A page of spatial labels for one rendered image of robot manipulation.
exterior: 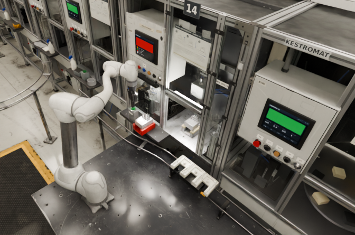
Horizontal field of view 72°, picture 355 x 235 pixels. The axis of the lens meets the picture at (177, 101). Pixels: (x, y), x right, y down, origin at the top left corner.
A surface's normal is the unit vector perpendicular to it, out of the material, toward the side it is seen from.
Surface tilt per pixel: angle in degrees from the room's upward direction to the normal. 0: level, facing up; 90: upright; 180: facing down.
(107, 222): 0
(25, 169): 0
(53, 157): 0
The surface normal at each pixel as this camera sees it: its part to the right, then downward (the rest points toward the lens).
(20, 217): 0.07, -0.79
